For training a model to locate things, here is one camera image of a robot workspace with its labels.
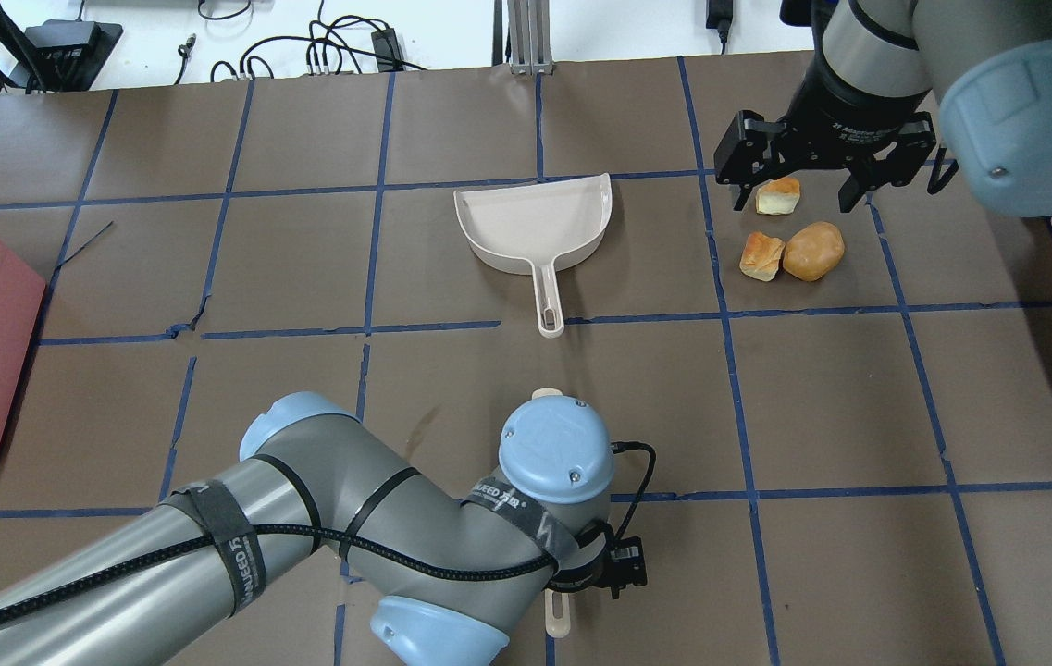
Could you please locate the aluminium frame post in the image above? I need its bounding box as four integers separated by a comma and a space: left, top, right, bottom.
502, 0, 555, 75

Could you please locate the pale bread piece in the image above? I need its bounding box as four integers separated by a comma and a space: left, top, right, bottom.
757, 176, 803, 216

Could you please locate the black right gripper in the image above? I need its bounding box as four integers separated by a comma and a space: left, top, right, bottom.
714, 55, 936, 214

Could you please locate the beige plastic dustpan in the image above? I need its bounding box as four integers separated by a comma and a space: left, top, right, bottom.
453, 173, 612, 339

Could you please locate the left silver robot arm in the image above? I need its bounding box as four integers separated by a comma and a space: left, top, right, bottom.
0, 388, 650, 665

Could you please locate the round brown bread roll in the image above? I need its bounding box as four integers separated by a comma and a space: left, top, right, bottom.
781, 222, 846, 282

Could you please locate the small bread piece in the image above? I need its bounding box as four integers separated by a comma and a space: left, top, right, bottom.
739, 231, 786, 283

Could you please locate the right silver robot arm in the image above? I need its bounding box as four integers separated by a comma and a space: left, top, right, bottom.
714, 1, 1052, 216

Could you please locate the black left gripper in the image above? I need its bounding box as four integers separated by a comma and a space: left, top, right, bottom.
550, 536, 649, 599

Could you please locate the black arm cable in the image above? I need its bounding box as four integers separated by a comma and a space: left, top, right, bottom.
0, 440, 658, 653

